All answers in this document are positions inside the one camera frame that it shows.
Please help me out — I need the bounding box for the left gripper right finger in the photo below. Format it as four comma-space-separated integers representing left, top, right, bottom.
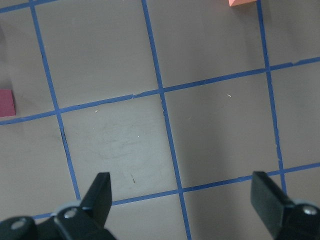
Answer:
250, 171, 320, 240

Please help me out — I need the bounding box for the pink foam cube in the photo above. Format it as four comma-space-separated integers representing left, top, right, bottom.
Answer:
0, 89, 16, 118

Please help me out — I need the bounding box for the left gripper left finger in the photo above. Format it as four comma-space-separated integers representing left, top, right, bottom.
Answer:
53, 172, 115, 240

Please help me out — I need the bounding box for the orange foam cube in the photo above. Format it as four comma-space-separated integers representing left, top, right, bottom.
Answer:
228, 0, 256, 7

